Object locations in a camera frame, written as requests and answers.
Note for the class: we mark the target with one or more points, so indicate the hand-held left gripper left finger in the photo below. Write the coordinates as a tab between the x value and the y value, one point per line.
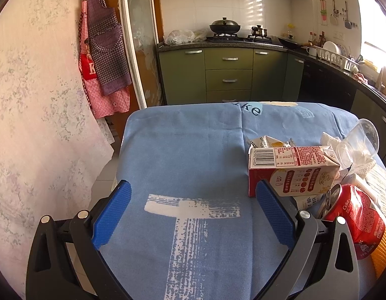
111	215

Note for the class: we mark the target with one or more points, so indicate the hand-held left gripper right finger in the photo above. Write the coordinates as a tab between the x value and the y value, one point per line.
274	215

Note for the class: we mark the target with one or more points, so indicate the white printed snack wrapper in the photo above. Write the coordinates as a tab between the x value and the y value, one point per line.
310	200

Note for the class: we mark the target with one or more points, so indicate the red and white milk carton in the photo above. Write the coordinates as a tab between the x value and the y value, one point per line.
293	175

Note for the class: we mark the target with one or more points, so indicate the red soda can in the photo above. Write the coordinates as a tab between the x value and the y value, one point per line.
358	215

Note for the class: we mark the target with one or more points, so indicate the clear plastic cup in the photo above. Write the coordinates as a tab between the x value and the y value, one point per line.
361	140

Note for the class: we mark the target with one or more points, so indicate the crumpled white food wrapper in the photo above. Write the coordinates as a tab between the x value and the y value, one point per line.
265	142

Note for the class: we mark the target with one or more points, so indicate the blue printed tablecloth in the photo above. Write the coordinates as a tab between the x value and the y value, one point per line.
186	162

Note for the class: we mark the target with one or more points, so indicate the orange ribbed sponge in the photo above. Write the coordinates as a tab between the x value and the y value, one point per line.
382	251

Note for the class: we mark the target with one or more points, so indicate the red checked apron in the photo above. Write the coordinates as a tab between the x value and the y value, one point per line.
93	100

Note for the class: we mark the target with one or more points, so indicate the white floral curtain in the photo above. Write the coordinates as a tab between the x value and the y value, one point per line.
40	100

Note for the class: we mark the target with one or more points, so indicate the dark kitchen base cabinet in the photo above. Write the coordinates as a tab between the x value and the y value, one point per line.
324	84

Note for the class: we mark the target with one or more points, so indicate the green kitchen base cabinet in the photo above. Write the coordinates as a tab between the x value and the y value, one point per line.
227	75

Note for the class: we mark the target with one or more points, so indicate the pink cloth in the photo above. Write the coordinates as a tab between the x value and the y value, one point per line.
360	77

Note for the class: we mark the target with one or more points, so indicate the white mug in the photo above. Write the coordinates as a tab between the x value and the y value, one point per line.
311	51

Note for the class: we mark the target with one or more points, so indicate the white dish rack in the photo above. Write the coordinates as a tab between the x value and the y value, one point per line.
333	57

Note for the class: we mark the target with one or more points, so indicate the black frying pan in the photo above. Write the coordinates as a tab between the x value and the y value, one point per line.
290	43

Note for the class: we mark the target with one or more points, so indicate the purple checked apron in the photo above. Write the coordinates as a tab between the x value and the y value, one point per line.
108	37

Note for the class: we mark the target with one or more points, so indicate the black gas stove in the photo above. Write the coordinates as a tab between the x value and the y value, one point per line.
236	39

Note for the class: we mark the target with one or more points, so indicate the sliding glass door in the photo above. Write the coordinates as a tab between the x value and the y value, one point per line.
140	37

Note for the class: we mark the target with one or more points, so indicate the group of condiment bottles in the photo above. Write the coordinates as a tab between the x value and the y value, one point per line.
318	40

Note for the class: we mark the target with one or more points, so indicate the clear plastic bag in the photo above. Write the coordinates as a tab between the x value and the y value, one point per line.
180	37

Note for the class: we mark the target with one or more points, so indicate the black wok with lid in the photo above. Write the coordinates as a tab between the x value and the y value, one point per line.
225	26

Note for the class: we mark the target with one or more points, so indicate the pink wall hanging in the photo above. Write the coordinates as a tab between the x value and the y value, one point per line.
323	11

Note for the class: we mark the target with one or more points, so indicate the wall utensil rack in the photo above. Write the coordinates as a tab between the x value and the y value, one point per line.
346	15

